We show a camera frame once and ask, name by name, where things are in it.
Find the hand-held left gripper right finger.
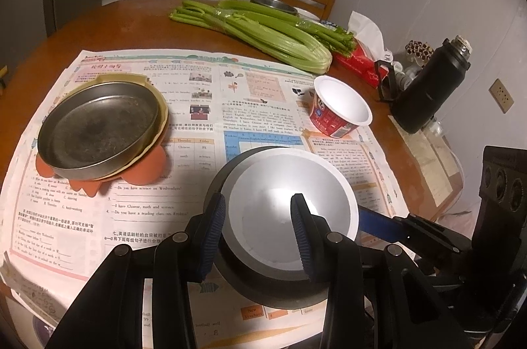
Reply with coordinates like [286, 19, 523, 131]
[290, 193, 466, 349]

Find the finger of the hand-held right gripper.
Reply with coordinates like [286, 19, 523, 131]
[357, 206, 472, 255]

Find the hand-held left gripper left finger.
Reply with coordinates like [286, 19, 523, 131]
[43, 192, 226, 349]

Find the white bowl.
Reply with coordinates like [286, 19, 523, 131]
[222, 152, 358, 271]

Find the orange trivet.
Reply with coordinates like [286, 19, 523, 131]
[35, 145, 167, 198]

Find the yellow shell-shaped plate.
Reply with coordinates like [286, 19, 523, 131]
[64, 72, 169, 179]

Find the round metal plate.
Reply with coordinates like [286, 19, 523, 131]
[37, 82, 160, 181]

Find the pale paper sheet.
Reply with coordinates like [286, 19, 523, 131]
[389, 114, 462, 205]

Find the red paper cup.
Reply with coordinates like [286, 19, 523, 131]
[309, 76, 372, 139]

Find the printed newspaper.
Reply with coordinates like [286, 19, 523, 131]
[0, 52, 396, 337]

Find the black thermos bottle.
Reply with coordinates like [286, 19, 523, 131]
[376, 37, 471, 134]

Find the red tissue pack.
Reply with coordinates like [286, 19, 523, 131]
[331, 10, 397, 88]

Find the dried lotus pod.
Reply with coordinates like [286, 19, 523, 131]
[405, 40, 434, 63]

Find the celery bunch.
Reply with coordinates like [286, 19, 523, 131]
[169, 0, 357, 74]

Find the metal basin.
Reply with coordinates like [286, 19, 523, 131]
[248, 0, 298, 14]

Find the wall outlet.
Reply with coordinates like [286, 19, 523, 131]
[489, 78, 514, 113]

